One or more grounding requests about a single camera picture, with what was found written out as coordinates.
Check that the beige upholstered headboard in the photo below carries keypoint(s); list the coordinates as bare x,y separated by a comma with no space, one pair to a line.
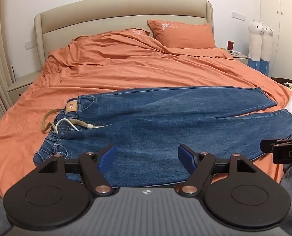
111,12

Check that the orange duvet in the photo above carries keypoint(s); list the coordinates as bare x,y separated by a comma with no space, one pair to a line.
136,66

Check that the blue denim pants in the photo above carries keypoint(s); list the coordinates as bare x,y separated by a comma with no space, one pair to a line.
160,123

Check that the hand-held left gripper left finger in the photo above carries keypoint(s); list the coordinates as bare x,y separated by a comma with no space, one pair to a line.
108,156

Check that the beige nightstand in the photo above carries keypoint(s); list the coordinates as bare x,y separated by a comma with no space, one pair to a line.
22,88

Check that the white wardrobe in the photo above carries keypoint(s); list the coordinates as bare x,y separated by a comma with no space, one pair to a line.
286,17

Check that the orange pillow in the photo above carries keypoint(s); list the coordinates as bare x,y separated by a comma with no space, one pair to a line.
185,34
133,33

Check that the tan woven belt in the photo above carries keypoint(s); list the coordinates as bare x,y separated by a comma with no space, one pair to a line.
69,123

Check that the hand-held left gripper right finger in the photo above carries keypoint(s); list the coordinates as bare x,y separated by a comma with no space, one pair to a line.
185,156

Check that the white nightstand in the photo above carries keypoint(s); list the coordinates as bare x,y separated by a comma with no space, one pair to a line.
242,59

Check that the white wall outlet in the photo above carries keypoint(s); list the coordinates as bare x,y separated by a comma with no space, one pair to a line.
30,45

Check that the booklet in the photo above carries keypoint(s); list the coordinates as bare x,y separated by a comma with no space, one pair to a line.
236,53

